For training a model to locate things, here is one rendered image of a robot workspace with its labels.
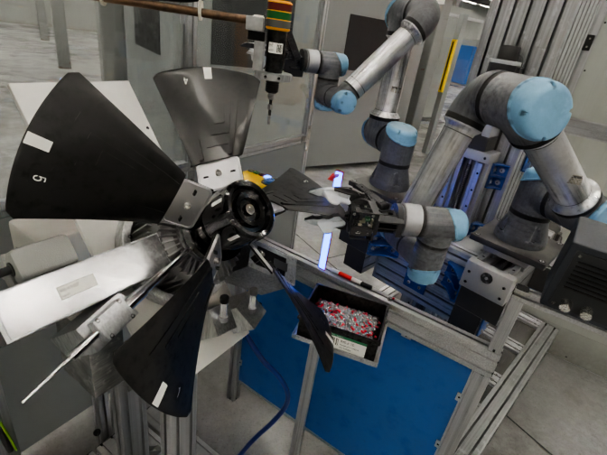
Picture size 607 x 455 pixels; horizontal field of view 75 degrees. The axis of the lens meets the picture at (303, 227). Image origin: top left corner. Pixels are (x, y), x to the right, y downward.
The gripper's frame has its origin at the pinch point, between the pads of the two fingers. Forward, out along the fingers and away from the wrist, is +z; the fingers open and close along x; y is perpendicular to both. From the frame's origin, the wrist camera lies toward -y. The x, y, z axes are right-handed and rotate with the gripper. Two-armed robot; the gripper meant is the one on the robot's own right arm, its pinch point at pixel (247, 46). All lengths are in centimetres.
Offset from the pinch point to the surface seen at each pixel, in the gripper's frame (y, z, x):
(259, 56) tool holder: -11, 11, -61
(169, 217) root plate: 16, 27, -72
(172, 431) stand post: 80, 27, -76
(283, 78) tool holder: -8, 7, -64
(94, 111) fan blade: -2, 37, -70
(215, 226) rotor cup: 16, 19, -75
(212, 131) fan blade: 6, 18, -55
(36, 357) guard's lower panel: 99, 68, -31
